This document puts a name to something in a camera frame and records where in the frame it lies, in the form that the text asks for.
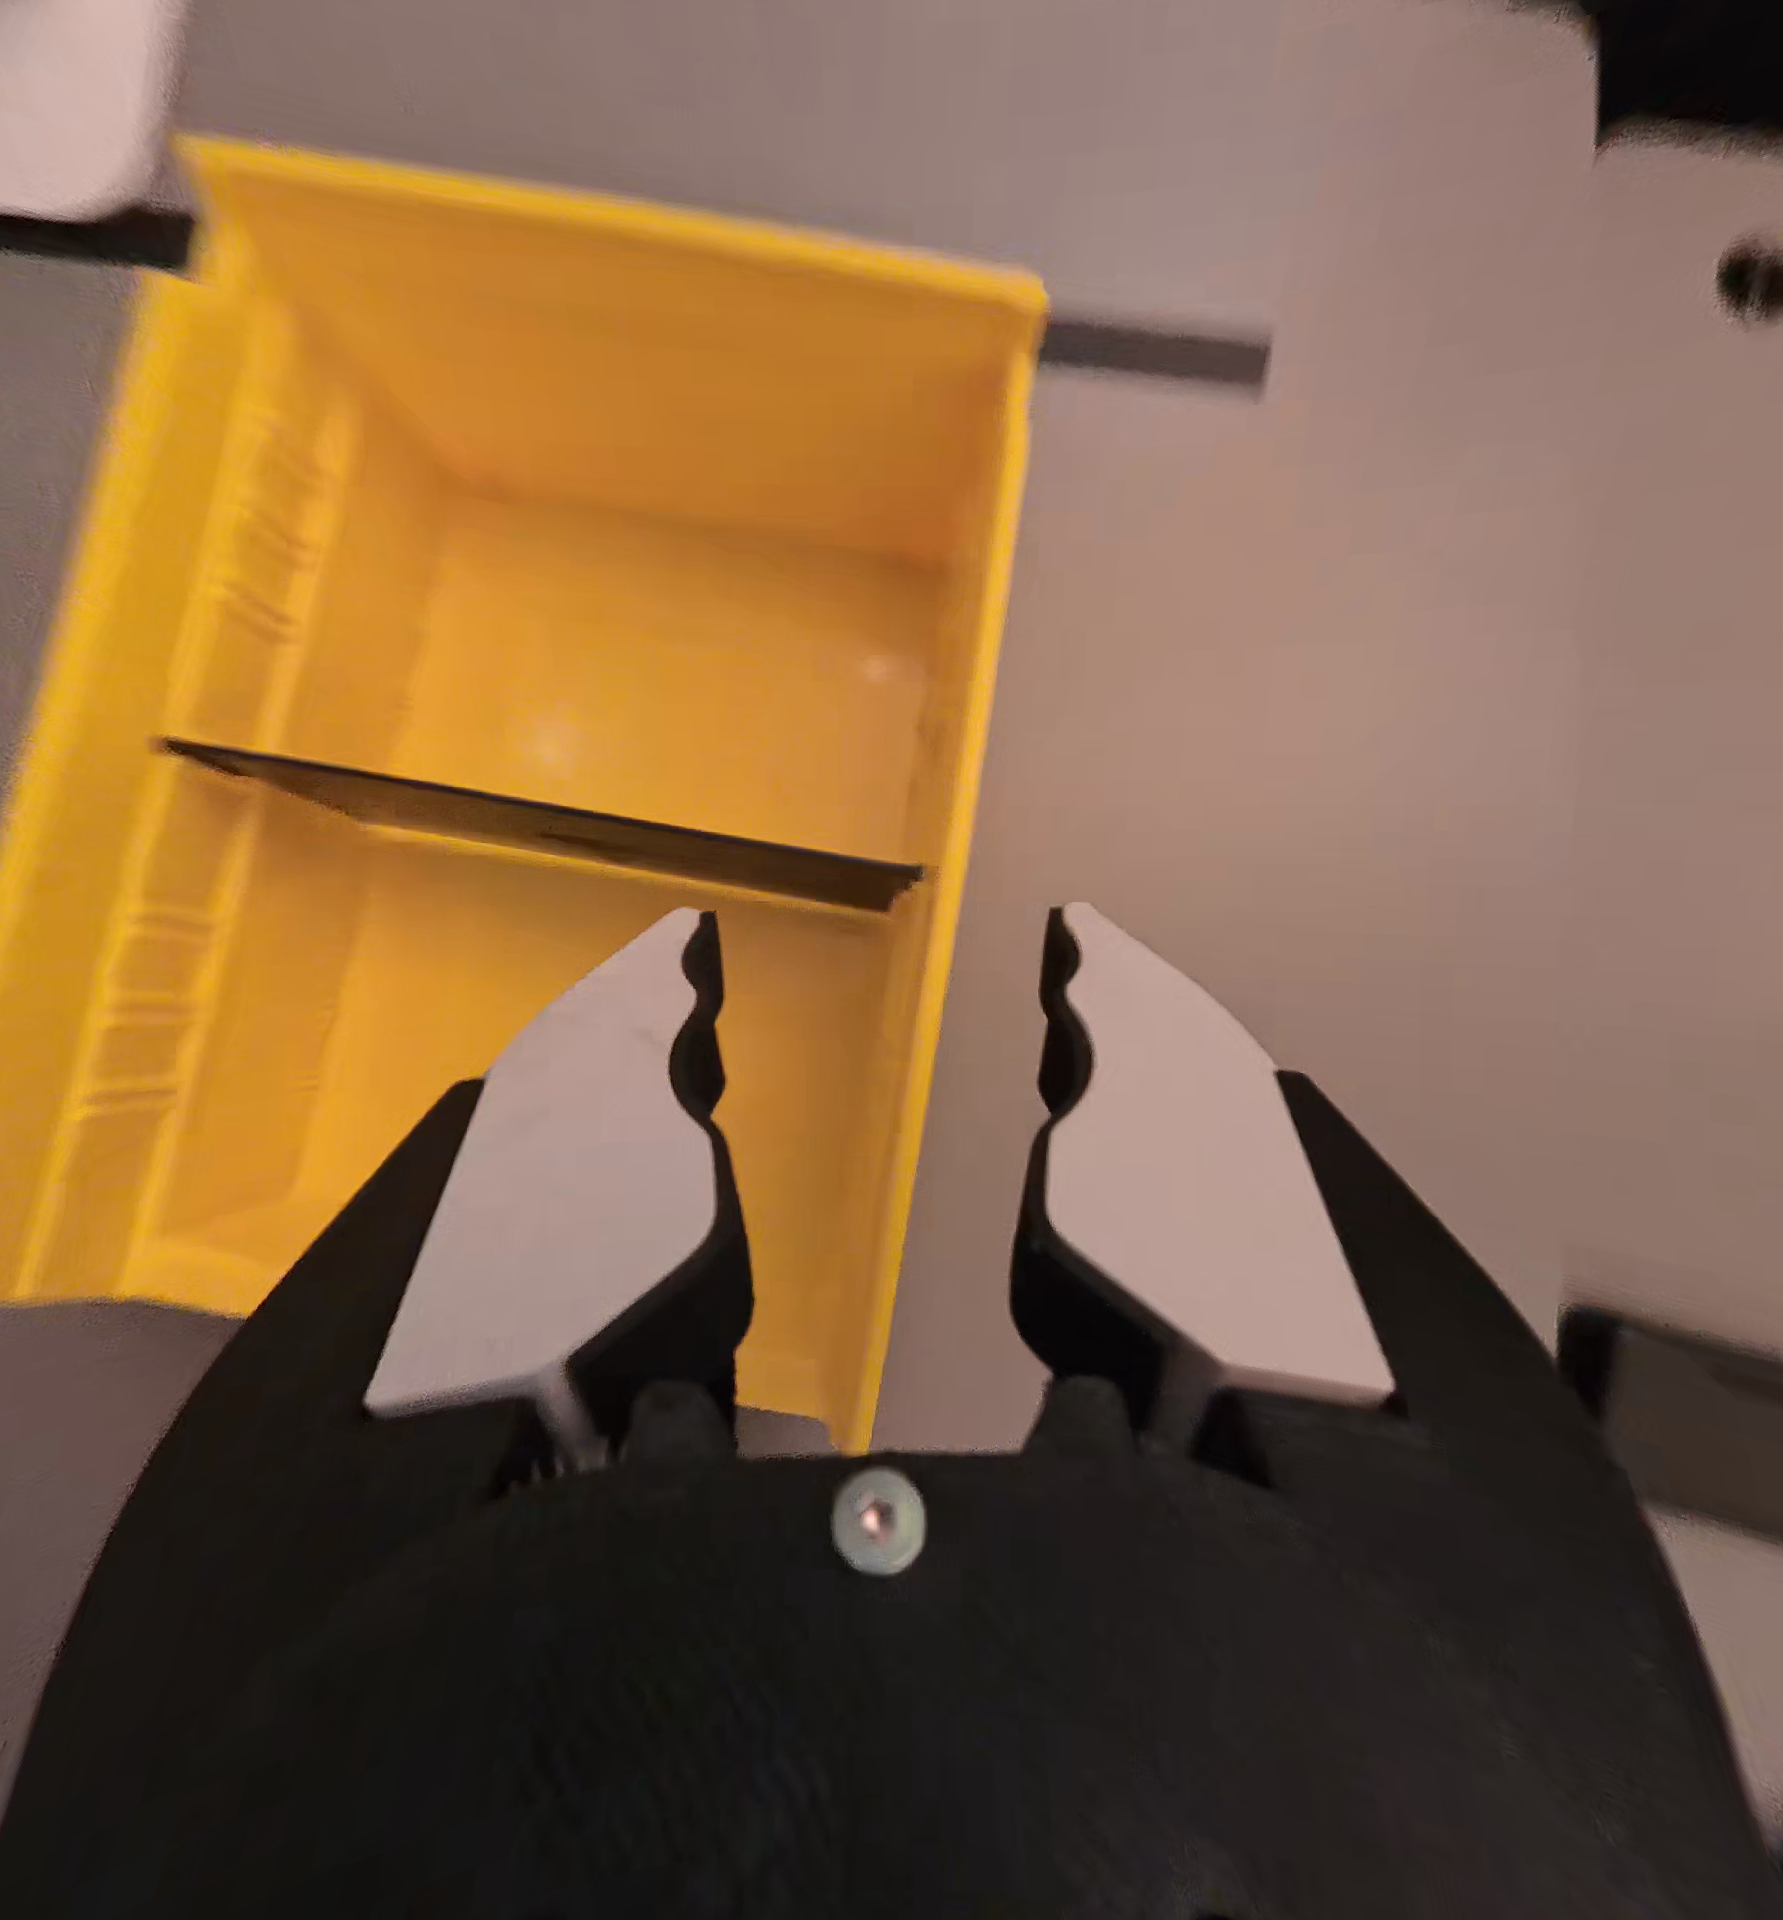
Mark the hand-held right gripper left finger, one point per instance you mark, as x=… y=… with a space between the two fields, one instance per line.
x=561 y=1200

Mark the yellow plastic bin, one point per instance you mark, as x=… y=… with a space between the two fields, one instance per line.
x=606 y=374

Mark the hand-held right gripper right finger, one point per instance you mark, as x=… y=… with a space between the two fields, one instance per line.
x=1207 y=1200

